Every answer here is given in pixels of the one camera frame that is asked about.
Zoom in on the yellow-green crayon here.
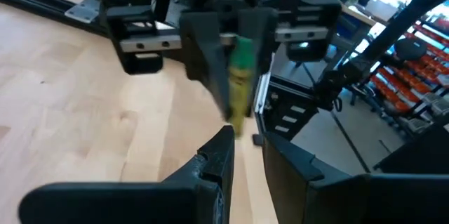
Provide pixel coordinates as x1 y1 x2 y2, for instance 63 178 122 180
227 36 256 138

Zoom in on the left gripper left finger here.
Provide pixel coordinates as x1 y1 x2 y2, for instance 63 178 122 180
19 125 235 224

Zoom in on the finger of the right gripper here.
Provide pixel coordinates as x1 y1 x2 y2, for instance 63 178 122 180
180 11 233 119
238 8 279 118

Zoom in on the black round stool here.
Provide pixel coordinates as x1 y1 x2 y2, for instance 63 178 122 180
394 37 428 62

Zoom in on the silver frame bracket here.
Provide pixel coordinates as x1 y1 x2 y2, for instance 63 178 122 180
65 0 102 25

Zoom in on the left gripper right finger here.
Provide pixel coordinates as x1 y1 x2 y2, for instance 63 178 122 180
262 131 449 224

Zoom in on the shelf with red bins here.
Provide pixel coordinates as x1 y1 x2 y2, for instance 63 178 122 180
370 13 449 137

